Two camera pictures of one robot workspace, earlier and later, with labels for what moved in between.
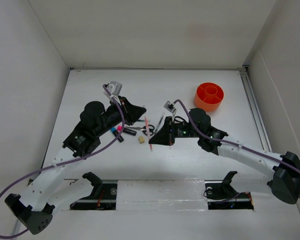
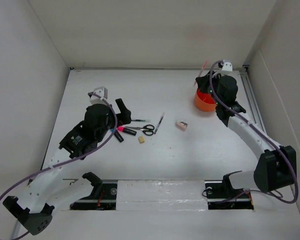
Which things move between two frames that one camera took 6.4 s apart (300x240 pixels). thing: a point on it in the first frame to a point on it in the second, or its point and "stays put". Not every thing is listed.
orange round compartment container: x=208 y=96 stays put
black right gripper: x=164 y=136 to x=202 y=82
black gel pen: x=159 y=122 stays put
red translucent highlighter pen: x=148 y=131 to x=201 y=70
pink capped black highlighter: x=119 y=128 stays put
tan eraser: x=141 y=139 stays put
